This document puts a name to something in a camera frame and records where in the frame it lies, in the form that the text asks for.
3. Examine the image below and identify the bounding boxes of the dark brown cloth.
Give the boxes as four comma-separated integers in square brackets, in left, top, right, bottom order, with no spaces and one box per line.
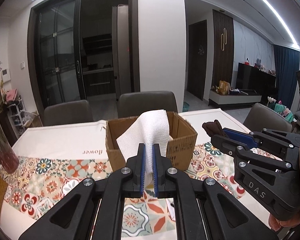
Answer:
[202,120,228,137]

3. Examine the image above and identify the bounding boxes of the white paper towel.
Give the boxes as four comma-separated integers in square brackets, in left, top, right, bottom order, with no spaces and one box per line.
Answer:
[116,109,170,186]

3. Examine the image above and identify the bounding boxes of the person's right hand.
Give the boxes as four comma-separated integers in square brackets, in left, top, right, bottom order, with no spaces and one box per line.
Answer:
[268,211,300,231]

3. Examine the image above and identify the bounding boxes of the grey dining chair right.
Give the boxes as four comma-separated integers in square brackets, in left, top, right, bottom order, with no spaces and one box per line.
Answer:
[243,103,292,132]

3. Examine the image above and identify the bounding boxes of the grey dining chair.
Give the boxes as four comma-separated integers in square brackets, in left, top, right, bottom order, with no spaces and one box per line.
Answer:
[117,91,178,118]
[243,103,292,132]
[43,100,94,126]

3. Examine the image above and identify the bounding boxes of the white low bench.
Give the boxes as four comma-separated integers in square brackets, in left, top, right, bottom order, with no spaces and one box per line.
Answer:
[208,90,262,106]

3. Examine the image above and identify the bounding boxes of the brown cardboard box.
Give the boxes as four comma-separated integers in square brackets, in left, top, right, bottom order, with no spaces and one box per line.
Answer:
[106,110,197,173]

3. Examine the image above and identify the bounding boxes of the grey dining chair left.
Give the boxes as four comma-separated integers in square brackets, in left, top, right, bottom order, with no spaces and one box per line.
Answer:
[43,100,94,126]

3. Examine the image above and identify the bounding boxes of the grey dining chair middle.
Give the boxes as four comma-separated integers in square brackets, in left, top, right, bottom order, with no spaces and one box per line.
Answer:
[117,91,178,118]

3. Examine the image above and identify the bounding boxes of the glass vase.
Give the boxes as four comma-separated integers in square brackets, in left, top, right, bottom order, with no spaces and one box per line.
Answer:
[0,130,19,174]

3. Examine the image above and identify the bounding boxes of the white shoe rack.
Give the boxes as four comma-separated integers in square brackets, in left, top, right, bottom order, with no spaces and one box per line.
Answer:
[8,97,31,137]

